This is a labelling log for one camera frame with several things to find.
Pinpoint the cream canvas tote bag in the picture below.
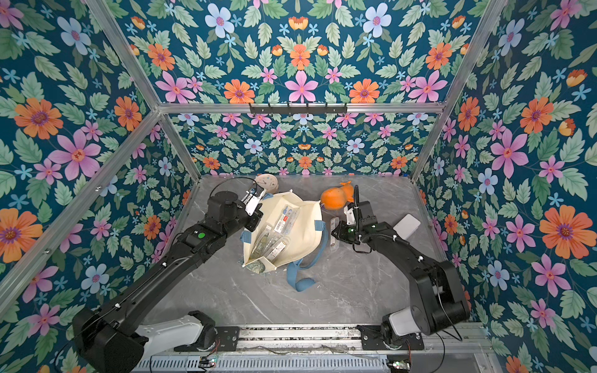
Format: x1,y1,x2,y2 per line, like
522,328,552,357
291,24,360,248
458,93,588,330
241,191,330,292

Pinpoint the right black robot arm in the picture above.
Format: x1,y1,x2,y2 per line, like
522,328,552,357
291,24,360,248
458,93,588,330
332,186,470,348

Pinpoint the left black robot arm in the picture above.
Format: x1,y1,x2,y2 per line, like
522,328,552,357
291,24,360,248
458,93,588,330
72,186,265,372

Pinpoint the orange plastic fish toy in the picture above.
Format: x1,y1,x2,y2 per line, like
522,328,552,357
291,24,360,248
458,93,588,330
320,181,354,211

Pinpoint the pink round alarm clock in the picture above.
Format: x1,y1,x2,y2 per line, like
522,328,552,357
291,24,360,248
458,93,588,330
255,174,279,194

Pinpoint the white rectangular box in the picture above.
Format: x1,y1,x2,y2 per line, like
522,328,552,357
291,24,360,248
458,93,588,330
393,214,421,240

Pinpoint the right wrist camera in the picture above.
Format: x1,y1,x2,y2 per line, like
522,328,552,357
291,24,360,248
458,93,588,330
343,205,356,226

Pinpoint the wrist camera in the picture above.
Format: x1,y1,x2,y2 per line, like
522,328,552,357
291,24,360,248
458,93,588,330
243,186,264,216
343,205,356,226

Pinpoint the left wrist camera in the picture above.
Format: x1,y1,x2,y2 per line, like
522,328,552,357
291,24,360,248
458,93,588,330
243,186,264,216

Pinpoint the black hook rail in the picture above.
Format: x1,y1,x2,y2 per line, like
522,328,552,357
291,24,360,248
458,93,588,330
249,104,348,115

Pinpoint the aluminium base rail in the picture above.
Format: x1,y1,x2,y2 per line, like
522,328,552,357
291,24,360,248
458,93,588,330
135,323,503,372

